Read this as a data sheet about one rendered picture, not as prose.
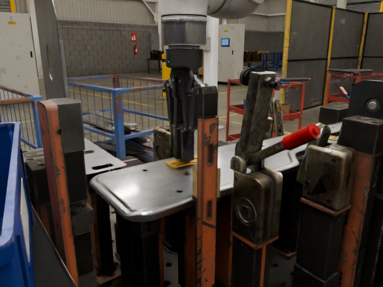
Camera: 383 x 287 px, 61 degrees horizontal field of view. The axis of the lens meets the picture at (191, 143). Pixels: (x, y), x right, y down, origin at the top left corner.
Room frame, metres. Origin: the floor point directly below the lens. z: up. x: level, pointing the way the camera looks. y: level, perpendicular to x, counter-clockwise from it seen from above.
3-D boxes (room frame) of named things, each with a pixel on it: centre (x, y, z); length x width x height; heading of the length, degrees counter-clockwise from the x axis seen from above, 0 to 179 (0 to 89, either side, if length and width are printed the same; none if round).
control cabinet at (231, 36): (11.61, -1.32, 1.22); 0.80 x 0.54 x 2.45; 46
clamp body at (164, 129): (0.84, 0.06, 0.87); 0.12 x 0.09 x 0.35; 36
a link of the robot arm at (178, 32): (0.68, 0.01, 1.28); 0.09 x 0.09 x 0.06
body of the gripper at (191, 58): (0.68, 0.02, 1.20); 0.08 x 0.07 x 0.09; 36
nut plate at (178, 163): (0.68, 0.01, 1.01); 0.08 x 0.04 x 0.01; 126
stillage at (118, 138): (3.17, 0.73, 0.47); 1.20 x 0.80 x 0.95; 46
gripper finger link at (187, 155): (0.67, 0.01, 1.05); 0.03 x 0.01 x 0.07; 126
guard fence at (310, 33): (6.49, -2.67, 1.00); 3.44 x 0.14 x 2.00; 135
